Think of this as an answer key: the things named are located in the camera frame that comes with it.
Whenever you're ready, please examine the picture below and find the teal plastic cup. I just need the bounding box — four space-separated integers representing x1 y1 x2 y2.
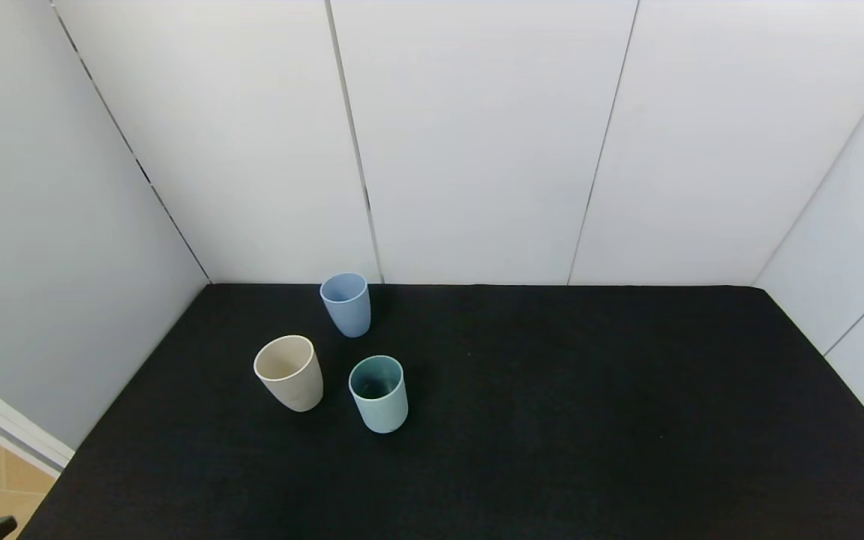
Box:
348 355 409 434

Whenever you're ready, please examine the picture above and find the light blue plastic cup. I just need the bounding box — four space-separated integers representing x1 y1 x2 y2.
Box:
319 271 371 338

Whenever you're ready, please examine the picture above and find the beige plastic cup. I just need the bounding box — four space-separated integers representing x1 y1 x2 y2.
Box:
253 334 324 413

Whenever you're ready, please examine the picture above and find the white partition base rail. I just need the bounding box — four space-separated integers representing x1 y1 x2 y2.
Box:
0 364 75 477

